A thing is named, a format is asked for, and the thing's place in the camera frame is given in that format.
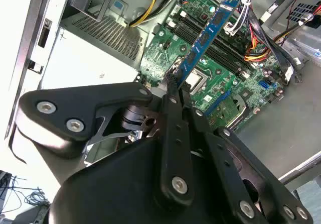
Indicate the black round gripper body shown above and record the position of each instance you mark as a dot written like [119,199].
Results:
[113,188]

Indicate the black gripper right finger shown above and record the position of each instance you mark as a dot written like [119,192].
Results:
[225,163]

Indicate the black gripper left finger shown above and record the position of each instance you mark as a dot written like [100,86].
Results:
[75,108]

